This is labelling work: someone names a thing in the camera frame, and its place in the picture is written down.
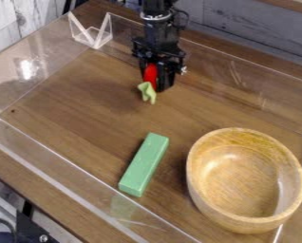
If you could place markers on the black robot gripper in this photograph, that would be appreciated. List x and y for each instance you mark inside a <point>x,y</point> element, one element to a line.
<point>158,47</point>

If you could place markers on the red ball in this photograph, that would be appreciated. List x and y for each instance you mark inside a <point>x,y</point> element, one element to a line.
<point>150,75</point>

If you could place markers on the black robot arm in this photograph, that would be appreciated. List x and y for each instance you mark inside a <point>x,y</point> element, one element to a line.
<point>160,6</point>

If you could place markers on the long green rectangular block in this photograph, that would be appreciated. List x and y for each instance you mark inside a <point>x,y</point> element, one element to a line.
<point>143,165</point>

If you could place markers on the wooden bowl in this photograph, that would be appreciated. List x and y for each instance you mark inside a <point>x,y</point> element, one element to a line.
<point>244,180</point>

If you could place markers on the black metal clamp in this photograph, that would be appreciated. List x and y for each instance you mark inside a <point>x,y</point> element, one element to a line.
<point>28,231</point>

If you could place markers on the clear acrylic corner bracket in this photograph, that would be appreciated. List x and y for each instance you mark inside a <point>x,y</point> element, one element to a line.
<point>92,37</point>

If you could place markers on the clear acrylic tray wall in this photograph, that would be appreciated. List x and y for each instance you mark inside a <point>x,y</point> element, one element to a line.
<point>73,122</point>

